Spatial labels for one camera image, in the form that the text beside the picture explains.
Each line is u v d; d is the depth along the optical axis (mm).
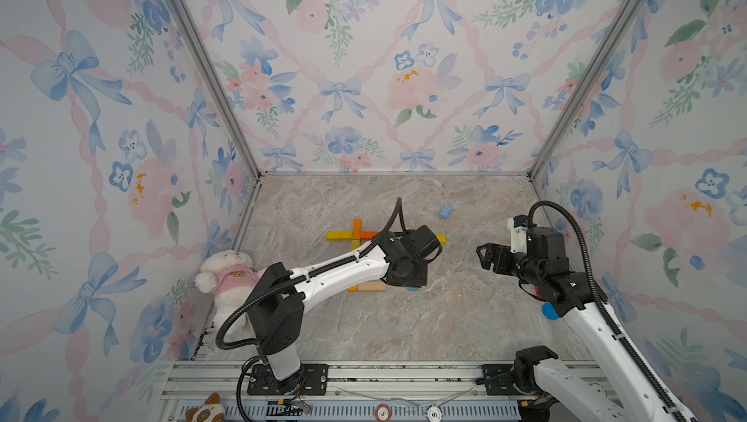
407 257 567
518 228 670
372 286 685
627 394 420
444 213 1071
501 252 671
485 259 691
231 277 792
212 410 676
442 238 1005
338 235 1008
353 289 511
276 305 432
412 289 707
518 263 636
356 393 732
